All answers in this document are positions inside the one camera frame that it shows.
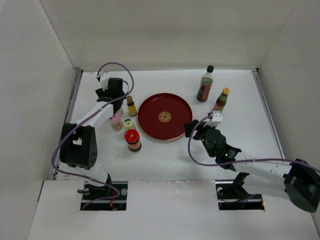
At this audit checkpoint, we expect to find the round red tray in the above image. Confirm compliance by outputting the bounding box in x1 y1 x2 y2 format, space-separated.
137 93 193 141

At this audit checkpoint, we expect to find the small yellow label bottle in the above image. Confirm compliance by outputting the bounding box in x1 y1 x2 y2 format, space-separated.
126 95 137 117

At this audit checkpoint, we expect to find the red lid sauce jar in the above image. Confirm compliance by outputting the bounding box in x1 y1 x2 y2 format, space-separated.
124 129 142 152

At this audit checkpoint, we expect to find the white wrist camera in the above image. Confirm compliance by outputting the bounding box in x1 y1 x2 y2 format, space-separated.
207 112 223 128
97 71 110 91

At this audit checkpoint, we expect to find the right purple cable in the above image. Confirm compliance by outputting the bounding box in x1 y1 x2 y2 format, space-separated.
187 114 320 174

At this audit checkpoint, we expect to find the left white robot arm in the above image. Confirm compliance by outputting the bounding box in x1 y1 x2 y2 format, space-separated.
51 77 131 200

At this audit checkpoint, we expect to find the cream cap spice jar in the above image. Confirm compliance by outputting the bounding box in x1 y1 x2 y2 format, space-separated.
123 118 136 131

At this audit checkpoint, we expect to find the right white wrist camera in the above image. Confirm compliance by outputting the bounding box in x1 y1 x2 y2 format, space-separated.
207 112 223 128

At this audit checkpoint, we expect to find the purple cable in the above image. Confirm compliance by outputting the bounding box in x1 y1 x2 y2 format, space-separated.
187 114 320 174
51 62 135 210

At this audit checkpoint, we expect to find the red chili sauce bottle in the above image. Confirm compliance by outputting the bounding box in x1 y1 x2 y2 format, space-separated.
212 87 230 112

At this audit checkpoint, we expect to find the tall dark soy sauce bottle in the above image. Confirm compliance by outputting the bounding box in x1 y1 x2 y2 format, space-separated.
196 65 214 102

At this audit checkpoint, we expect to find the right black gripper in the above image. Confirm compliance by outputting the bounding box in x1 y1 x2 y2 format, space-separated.
184 119 217 158

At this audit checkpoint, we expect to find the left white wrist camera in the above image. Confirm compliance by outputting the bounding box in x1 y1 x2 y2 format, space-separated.
97 71 110 91

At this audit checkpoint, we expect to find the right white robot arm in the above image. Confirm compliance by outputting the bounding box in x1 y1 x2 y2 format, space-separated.
184 118 320 213

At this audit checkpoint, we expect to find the pink cap spice jar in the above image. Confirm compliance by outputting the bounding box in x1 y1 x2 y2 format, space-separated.
110 113 124 132

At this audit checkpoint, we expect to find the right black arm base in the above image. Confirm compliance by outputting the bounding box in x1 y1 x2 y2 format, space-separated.
215 173 265 211

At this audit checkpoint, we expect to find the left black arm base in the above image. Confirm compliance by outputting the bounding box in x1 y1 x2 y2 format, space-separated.
77 181 128 211

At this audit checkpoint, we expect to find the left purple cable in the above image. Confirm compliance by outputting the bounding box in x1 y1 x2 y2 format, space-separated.
51 62 135 210

